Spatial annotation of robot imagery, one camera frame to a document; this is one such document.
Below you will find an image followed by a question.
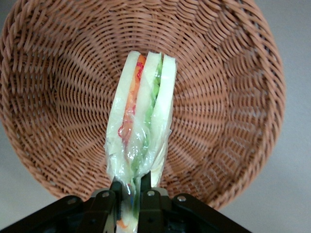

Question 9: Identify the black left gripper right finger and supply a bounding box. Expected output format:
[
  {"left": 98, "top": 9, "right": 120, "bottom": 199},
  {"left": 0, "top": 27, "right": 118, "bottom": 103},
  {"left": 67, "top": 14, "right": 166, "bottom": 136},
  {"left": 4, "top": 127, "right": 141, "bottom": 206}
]
[{"left": 138, "top": 171, "right": 171, "bottom": 233}]

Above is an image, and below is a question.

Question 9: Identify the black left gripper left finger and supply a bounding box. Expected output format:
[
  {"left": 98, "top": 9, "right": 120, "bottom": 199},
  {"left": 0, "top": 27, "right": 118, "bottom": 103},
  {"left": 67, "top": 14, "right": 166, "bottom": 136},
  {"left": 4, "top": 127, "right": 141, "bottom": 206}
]
[{"left": 85, "top": 181, "right": 122, "bottom": 233}]

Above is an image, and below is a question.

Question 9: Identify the round brown wicker basket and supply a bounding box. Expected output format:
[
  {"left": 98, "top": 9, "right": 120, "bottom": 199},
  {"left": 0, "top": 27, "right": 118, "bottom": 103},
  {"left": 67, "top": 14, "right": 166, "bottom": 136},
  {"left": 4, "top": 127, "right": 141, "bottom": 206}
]
[{"left": 0, "top": 0, "right": 287, "bottom": 211}]

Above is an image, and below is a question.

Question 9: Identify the triangle sandwich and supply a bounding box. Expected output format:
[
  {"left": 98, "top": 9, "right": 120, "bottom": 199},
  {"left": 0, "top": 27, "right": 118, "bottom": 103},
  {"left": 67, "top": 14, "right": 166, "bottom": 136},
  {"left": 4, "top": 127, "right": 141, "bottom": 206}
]
[{"left": 103, "top": 50, "right": 177, "bottom": 233}]

